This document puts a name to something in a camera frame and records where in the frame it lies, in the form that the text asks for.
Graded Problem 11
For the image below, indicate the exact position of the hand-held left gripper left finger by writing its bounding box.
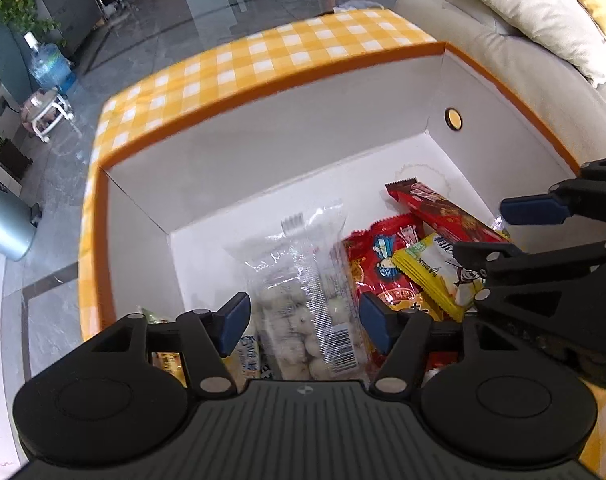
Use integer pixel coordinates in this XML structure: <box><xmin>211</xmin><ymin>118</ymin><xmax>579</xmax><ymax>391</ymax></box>
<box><xmin>70</xmin><ymin>292</ymin><xmax>252</xmax><ymax>395</ymax></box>

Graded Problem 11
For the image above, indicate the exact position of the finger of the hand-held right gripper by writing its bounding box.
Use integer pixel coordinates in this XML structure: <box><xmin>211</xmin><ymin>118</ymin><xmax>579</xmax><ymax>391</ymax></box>
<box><xmin>453</xmin><ymin>236</ymin><xmax>606</xmax><ymax>318</ymax></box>
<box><xmin>500</xmin><ymin>156</ymin><xmax>606</xmax><ymax>233</ymax></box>

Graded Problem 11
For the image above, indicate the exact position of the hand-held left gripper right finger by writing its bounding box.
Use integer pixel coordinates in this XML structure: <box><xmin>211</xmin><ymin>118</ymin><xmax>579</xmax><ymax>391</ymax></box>
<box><xmin>359</xmin><ymin>292</ymin><xmax>544</xmax><ymax>394</ymax></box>

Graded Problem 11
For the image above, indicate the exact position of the clear packet of white balls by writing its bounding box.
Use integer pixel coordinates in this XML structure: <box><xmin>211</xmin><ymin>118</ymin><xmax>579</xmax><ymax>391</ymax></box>
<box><xmin>223</xmin><ymin>200</ymin><xmax>371</xmax><ymax>383</ymax></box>

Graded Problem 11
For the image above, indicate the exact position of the yellow white snack packet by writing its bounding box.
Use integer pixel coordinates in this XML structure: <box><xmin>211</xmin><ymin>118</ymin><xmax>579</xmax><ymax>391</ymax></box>
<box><xmin>393</xmin><ymin>232</ymin><xmax>485</xmax><ymax>322</ymax></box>

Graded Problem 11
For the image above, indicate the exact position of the orange cardboard box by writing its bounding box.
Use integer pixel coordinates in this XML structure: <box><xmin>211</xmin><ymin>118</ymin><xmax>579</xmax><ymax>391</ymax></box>
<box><xmin>97</xmin><ymin>41</ymin><xmax>584</xmax><ymax>396</ymax></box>

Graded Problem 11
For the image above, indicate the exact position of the white blue-print packet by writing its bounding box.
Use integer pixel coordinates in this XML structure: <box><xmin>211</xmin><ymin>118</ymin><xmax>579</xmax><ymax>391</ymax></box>
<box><xmin>229</xmin><ymin>334</ymin><xmax>275</xmax><ymax>382</ymax></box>

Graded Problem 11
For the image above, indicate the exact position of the red cartoon snack bag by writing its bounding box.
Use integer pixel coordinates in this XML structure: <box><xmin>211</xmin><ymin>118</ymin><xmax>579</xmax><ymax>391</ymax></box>
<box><xmin>342</xmin><ymin>214</ymin><xmax>484</xmax><ymax>358</ymax></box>

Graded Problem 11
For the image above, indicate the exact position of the yellow orange packet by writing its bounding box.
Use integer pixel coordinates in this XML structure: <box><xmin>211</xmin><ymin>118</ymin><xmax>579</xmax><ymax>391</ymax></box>
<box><xmin>150</xmin><ymin>351</ymin><xmax>187</xmax><ymax>387</ymax></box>

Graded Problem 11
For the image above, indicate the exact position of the red brown chocolate bar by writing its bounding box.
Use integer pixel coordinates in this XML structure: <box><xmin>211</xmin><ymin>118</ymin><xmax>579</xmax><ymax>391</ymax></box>
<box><xmin>385</xmin><ymin>177</ymin><xmax>514</xmax><ymax>247</ymax></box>

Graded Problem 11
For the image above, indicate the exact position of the beige sofa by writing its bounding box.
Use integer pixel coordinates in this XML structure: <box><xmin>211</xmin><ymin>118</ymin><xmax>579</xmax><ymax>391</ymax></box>
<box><xmin>393</xmin><ymin>0</ymin><xmax>606</xmax><ymax>176</ymax></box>

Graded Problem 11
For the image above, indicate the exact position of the white cushion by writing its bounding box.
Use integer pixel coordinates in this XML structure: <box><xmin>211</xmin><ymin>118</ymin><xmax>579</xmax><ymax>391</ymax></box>
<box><xmin>442</xmin><ymin>0</ymin><xmax>606</xmax><ymax>89</ymax></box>

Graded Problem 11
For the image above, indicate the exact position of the silver trash bin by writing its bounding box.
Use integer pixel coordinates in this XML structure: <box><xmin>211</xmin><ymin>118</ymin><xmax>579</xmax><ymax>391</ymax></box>
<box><xmin>0</xmin><ymin>179</ymin><xmax>40</xmax><ymax>262</ymax></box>

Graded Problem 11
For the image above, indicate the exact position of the white small stool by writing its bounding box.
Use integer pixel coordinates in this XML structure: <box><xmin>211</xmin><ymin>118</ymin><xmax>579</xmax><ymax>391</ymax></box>
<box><xmin>20</xmin><ymin>87</ymin><xmax>77</xmax><ymax>144</ymax></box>

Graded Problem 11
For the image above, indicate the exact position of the potted plant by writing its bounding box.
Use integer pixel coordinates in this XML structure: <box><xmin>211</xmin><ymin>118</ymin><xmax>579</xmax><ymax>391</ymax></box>
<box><xmin>0</xmin><ymin>107</ymin><xmax>34</xmax><ymax>182</ymax></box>

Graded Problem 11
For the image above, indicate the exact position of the blue water bottle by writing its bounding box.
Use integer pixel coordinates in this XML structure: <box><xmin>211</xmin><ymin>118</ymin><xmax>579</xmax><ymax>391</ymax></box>
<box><xmin>24</xmin><ymin>31</ymin><xmax>77</xmax><ymax>95</ymax></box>

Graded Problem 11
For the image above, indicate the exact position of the grey cabinet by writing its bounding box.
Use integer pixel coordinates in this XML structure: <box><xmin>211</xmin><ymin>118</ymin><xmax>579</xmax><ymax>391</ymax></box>
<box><xmin>29</xmin><ymin>0</ymin><xmax>104</xmax><ymax>57</ymax></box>

